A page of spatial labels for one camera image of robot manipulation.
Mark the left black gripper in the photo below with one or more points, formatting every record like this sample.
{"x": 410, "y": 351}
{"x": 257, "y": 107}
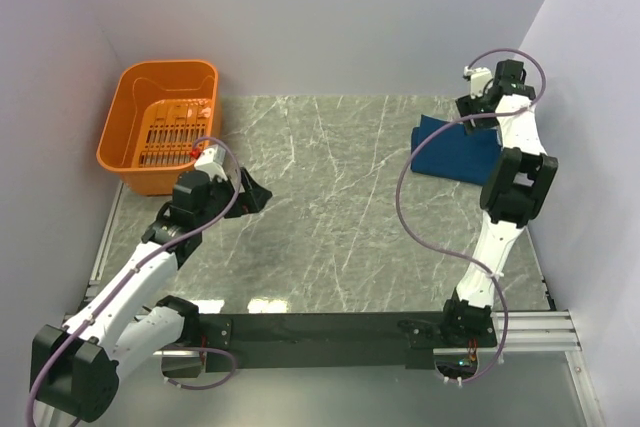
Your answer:
{"x": 255, "y": 193}

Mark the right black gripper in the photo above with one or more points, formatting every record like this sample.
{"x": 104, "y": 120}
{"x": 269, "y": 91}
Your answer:
{"x": 465, "y": 104}

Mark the blue mickey mouse t-shirt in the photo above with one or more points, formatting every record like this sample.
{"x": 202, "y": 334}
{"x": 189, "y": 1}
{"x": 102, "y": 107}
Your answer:
{"x": 458, "y": 156}

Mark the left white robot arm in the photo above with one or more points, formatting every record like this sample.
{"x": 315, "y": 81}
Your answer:
{"x": 78, "y": 367}

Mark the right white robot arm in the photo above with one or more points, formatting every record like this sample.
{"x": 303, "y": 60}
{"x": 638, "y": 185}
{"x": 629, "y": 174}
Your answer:
{"x": 517, "y": 186}

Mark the orange plastic basket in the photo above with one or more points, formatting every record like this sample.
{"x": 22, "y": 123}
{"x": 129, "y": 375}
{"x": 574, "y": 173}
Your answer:
{"x": 158, "y": 111}

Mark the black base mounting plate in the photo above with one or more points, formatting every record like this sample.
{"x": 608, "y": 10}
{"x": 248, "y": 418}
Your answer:
{"x": 308, "y": 340}

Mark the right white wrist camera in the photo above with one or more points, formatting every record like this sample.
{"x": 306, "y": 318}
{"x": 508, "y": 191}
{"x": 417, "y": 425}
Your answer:
{"x": 479, "y": 79}

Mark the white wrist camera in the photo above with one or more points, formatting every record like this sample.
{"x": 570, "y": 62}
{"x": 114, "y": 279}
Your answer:
{"x": 479, "y": 79}
{"x": 211, "y": 162}

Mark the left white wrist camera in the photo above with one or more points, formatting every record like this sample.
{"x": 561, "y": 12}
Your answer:
{"x": 211, "y": 162}

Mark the aluminium frame rail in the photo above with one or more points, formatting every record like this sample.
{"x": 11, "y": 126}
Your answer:
{"x": 520, "y": 332}

